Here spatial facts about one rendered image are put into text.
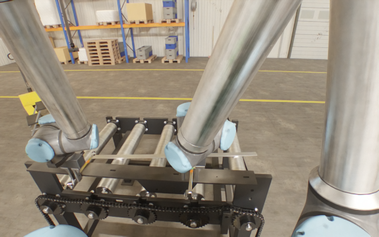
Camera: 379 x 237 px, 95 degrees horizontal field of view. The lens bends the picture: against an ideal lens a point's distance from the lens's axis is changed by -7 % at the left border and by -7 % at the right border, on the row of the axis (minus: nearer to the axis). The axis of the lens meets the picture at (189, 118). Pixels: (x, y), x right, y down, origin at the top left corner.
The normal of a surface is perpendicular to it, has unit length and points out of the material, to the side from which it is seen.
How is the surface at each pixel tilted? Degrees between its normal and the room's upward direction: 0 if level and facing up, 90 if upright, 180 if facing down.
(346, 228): 5
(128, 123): 90
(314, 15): 90
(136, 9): 90
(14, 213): 0
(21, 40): 110
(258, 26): 104
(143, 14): 90
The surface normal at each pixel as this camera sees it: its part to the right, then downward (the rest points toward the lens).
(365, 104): -0.58, 0.38
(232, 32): -0.75, 0.29
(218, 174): -0.01, -0.87
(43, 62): 0.75, 0.54
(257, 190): -0.07, 0.48
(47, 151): 0.19, 0.47
